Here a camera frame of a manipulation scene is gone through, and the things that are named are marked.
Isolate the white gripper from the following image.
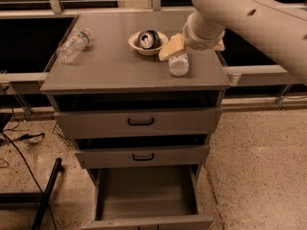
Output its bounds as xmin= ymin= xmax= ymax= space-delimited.
xmin=158 ymin=11 xmax=225 ymax=61

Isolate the blue labelled plastic bottle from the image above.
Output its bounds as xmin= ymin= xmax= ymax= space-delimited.
xmin=169 ymin=54 xmax=189 ymax=77

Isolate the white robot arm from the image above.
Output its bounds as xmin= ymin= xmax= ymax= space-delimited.
xmin=159 ymin=0 xmax=307 ymax=83

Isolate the grey top drawer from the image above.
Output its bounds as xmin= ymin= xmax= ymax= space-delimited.
xmin=56 ymin=91 xmax=222 ymax=139

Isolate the grey drawer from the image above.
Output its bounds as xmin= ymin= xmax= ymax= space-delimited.
xmin=56 ymin=91 xmax=222 ymax=139
xmin=76 ymin=137 xmax=209 ymax=169
xmin=82 ymin=165 xmax=213 ymax=230

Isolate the grey drawer cabinet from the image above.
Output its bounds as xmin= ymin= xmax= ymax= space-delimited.
xmin=40 ymin=11 xmax=232 ymax=230

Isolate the clear crumpled plastic bottle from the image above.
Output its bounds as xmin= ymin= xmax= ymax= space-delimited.
xmin=57 ymin=29 xmax=91 ymax=63

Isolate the grey middle drawer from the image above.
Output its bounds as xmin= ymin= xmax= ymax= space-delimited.
xmin=76 ymin=137 xmax=209 ymax=169

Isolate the grey bottom drawer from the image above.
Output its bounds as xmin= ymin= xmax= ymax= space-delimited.
xmin=82 ymin=165 xmax=213 ymax=230

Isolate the crushed dark soda can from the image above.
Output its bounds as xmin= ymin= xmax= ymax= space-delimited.
xmin=137 ymin=30 xmax=159 ymax=50

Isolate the cream ceramic bowl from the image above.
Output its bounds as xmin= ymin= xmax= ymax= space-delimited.
xmin=129 ymin=31 xmax=169 ymax=56

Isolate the black stand leg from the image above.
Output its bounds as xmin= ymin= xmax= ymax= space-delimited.
xmin=0 ymin=158 xmax=63 ymax=230

